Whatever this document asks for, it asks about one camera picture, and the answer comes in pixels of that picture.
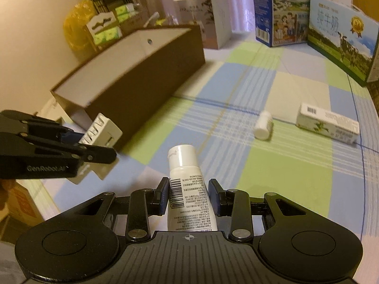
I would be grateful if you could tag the white ribbed plastic piece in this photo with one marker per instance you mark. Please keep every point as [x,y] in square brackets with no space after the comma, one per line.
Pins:
[103,128]

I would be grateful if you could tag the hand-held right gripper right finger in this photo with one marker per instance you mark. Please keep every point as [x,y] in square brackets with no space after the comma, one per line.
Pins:
[213,195]

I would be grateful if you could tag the white pill bottle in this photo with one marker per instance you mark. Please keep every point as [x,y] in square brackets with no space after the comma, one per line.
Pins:
[263,125]

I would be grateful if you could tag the long white box plant print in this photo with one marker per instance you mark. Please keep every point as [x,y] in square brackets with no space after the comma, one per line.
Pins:
[328,124]

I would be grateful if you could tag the plaid sheet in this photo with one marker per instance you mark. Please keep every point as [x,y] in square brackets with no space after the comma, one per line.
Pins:
[296,183]

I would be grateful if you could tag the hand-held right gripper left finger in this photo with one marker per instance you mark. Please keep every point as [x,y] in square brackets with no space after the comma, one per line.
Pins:
[164,195]

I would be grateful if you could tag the blue milk carton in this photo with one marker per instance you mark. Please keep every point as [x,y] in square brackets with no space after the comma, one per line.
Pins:
[266,11]

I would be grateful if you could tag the orange cardboard box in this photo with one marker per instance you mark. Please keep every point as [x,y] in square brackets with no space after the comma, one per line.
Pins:
[23,204]

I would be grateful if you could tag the green milk carton cow print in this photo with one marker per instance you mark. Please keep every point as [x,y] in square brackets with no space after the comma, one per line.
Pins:
[334,29]

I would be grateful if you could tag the white open carton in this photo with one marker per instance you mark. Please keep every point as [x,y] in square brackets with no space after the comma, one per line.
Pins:
[219,20]

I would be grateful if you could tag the white squeeze tube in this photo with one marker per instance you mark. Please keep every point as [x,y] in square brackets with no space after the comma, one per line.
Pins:
[185,183]

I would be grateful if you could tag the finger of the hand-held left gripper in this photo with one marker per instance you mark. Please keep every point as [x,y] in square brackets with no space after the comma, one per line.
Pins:
[44,127]
[94,154]

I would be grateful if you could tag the yellow plastic bag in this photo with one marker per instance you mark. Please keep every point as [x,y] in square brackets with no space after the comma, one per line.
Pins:
[77,26]

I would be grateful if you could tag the sheer curtain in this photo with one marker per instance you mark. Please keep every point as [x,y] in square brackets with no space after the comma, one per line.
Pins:
[237,0]

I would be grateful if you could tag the green tissue pack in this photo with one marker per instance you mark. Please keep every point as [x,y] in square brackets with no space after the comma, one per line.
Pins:
[128,11]

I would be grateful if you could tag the white tissue holder box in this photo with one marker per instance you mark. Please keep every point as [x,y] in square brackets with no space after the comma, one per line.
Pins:
[100,22]

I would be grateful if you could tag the brown storage box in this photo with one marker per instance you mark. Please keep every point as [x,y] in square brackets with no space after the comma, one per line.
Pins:
[142,94]

